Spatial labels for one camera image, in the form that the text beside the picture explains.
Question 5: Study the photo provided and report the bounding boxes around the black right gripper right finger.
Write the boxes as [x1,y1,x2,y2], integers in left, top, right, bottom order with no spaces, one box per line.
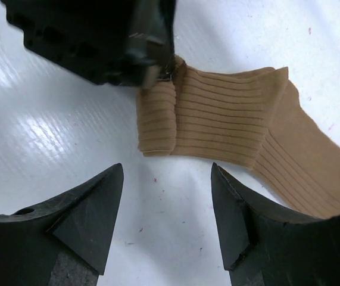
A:
[211,164,340,285]

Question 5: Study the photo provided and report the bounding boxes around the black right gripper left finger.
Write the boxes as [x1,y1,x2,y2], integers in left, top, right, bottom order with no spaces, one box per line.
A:
[0,163,124,285]

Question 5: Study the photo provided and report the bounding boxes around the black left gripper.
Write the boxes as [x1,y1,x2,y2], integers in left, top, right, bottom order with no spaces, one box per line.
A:
[1,0,177,86]

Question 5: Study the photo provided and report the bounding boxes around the brown sock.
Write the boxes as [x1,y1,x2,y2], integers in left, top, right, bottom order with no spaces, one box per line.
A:
[136,57,340,218]

